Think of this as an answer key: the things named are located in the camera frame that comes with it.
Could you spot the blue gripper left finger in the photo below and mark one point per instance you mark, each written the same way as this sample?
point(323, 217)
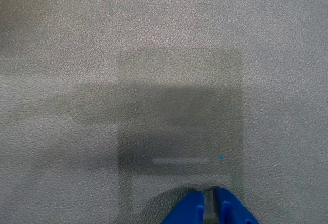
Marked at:
point(189, 210)

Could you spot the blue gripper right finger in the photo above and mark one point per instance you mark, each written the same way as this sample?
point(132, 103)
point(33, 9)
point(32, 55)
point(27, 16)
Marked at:
point(230, 208)

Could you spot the grey mat with lettering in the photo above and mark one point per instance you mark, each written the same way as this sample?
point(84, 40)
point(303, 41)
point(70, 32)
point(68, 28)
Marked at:
point(102, 55)

